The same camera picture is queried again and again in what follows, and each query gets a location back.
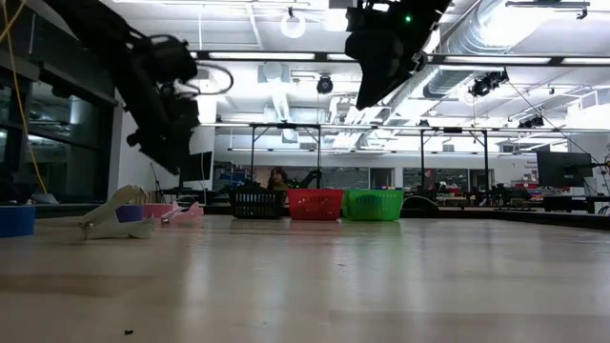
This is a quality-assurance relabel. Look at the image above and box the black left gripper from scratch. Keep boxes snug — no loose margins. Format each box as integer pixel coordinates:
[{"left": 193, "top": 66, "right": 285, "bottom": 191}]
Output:
[{"left": 126, "top": 36, "right": 201, "bottom": 175}]

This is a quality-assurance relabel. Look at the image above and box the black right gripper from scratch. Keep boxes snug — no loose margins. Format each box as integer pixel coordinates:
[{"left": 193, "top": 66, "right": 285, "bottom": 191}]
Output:
[{"left": 344, "top": 0, "right": 452, "bottom": 111}]

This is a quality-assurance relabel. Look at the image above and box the dark blue tape roll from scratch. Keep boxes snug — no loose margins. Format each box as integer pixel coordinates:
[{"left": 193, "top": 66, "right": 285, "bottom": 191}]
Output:
[{"left": 0, "top": 204, "right": 37, "bottom": 239}]

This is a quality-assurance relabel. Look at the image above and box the pale pink staple remover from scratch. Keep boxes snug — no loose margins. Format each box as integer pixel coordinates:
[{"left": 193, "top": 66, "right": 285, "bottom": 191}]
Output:
[{"left": 159, "top": 201, "right": 206, "bottom": 228}]

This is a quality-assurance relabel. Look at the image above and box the purple tape roll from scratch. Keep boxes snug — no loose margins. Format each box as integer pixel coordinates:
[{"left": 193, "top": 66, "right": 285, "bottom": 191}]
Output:
[{"left": 115, "top": 204, "right": 145, "bottom": 224}]

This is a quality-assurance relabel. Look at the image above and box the pale grey staple remover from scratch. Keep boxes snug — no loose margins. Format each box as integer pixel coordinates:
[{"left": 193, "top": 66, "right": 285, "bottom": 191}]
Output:
[{"left": 78, "top": 184, "right": 156, "bottom": 241}]

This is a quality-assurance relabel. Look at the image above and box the black monitor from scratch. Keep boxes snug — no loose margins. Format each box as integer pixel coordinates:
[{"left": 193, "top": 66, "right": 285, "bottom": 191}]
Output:
[
  {"left": 179, "top": 151, "right": 214, "bottom": 183},
  {"left": 536, "top": 151, "right": 594, "bottom": 189}
]

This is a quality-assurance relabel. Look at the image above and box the black background rig stand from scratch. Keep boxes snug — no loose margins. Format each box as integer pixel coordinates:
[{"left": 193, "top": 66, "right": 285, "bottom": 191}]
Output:
[
  {"left": 418, "top": 126, "right": 491, "bottom": 192},
  {"left": 248, "top": 122, "right": 322, "bottom": 191}
]

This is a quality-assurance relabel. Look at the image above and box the black ceiling spotlight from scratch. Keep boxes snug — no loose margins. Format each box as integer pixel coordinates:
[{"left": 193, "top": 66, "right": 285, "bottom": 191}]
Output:
[{"left": 468, "top": 70, "right": 510, "bottom": 99}]

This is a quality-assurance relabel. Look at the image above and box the black plastic basket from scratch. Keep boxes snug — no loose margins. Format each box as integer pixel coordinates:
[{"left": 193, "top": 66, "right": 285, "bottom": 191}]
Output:
[{"left": 228, "top": 189, "right": 288, "bottom": 221}]

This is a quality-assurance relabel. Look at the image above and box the person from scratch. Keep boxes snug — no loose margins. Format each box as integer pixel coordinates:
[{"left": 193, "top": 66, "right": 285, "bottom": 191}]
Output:
[{"left": 266, "top": 166, "right": 290, "bottom": 192}]

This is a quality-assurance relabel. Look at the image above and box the green plastic basket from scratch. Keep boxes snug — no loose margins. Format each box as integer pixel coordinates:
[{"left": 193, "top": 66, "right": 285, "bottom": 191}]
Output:
[{"left": 341, "top": 189, "right": 405, "bottom": 222}]

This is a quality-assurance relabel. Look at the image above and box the red plastic basket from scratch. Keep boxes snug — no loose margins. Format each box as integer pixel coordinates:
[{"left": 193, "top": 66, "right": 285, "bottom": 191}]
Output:
[{"left": 287, "top": 188, "right": 345, "bottom": 221}]

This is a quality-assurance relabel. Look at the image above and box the black overhead rig frame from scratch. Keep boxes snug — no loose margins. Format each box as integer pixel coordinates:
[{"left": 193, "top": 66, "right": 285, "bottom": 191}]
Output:
[{"left": 190, "top": 50, "right": 610, "bottom": 69}]

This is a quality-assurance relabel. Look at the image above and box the silver ventilation duct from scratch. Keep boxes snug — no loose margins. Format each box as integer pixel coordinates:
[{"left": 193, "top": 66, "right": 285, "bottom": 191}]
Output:
[{"left": 422, "top": 0, "right": 530, "bottom": 99}]

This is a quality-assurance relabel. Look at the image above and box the white ring light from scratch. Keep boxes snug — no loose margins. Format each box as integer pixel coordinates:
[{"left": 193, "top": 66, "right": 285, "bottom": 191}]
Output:
[{"left": 279, "top": 11, "right": 307, "bottom": 40}]

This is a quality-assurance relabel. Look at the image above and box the yellow cable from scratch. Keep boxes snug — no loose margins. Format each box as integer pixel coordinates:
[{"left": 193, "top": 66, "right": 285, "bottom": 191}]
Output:
[{"left": 0, "top": 0, "right": 49, "bottom": 194}]

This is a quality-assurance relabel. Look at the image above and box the black table frame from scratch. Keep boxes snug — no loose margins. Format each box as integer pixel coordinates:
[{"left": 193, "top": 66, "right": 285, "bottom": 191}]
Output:
[{"left": 202, "top": 202, "right": 610, "bottom": 232}]

